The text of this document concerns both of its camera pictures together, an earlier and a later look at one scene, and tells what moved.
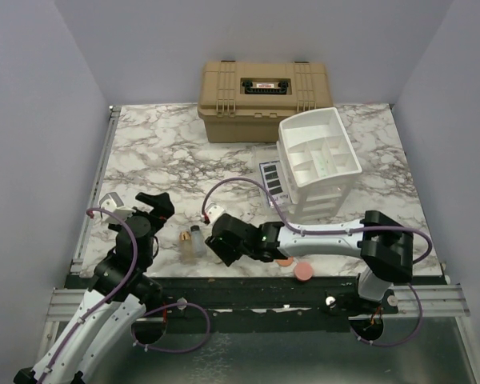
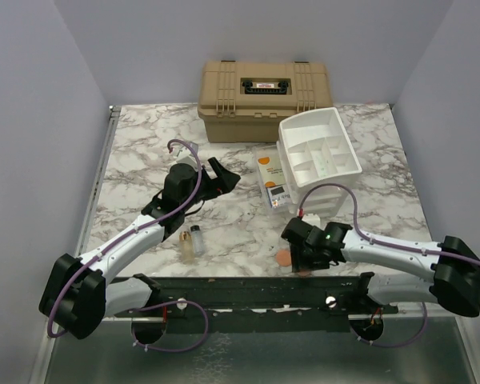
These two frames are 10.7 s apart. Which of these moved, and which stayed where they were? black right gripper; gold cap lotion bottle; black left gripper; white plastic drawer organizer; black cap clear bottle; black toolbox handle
Moved: black right gripper; black left gripper
Stayed: gold cap lotion bottle; white plastic drawer organizer; black toolbox handle; black cap clear bottle
